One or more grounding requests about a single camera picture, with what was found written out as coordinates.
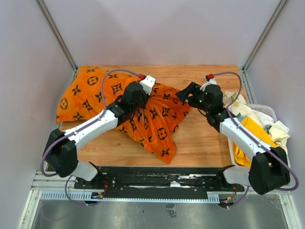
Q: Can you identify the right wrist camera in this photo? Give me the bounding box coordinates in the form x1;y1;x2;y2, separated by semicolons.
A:
200;78;217;91

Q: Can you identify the right aluminium frame post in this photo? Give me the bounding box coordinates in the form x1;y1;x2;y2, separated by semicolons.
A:
242;0;289;71

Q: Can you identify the white plastic laundry basket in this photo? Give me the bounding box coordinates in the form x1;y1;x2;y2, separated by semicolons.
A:
227;104;292;172

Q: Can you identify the yellow cloth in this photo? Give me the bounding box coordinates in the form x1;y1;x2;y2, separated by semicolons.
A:
232;116;277;167

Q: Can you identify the grey slotted cable duct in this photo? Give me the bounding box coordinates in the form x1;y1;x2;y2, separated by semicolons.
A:
40;191;220;204

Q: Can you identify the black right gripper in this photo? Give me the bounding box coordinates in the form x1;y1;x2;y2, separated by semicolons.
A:
176;82;211;114

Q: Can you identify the white cartoon print cloth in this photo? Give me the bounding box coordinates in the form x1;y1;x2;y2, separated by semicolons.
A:
223;92;290;152

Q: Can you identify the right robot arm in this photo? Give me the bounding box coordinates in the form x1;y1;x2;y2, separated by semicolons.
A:
176;82;290;195

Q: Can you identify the orange patterned pillowcase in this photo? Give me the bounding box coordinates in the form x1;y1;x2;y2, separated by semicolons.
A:
56;66;191;164

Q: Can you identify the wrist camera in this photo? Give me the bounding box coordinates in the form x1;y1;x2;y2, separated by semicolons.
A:
140;75;156;95
200;78;217;91

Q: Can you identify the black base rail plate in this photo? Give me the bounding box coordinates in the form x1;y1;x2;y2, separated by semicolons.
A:
74;167;244;197

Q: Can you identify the aluminium frame post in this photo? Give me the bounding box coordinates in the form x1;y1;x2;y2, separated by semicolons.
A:
35;0;78;72
242;0;289;71

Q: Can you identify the left aluminium frame post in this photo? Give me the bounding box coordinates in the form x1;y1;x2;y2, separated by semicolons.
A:
35;0;78;72

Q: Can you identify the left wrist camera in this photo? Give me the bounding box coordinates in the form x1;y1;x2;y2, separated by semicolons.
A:
140;75;156;95

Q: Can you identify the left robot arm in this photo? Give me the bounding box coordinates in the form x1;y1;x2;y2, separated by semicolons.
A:
42;78;155;189

